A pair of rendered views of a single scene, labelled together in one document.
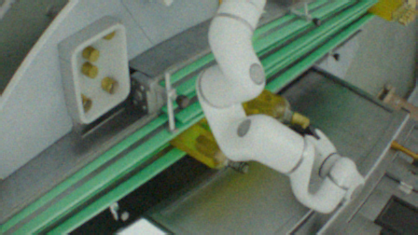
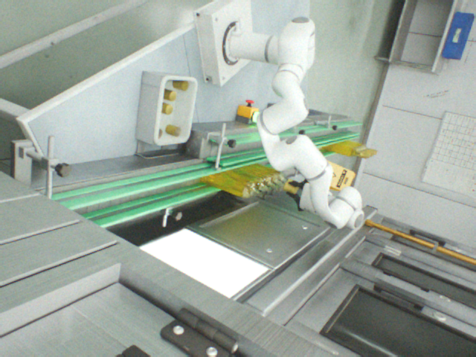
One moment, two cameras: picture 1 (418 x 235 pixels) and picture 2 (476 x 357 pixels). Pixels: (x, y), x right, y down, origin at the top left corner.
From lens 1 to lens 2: 0.62 m
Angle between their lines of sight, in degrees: 24
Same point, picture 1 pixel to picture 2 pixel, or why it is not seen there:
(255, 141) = (300, 145)
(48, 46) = (136, 67)
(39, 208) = (101, 190)
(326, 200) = (338, 213)
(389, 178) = (371, 242)
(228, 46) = (291, 84)
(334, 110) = not seen: hidden behind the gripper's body
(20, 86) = (103, 85)
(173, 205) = (207, 224)
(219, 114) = (270, 137)
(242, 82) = (299, 105)
